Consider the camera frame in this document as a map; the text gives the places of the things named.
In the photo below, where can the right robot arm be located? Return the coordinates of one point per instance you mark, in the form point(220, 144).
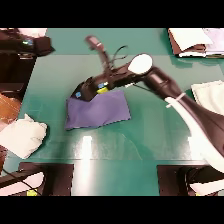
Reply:
point(200, 123)

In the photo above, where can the purple T-shirt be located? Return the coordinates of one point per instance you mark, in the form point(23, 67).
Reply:
point(100, 111)

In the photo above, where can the pale lilac garment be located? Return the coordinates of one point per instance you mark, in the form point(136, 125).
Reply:
point(216, 40)

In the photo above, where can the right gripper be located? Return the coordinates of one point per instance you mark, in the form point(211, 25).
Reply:
point(86, 90)

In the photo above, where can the brown garment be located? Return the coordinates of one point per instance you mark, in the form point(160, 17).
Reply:
point(191, 49)

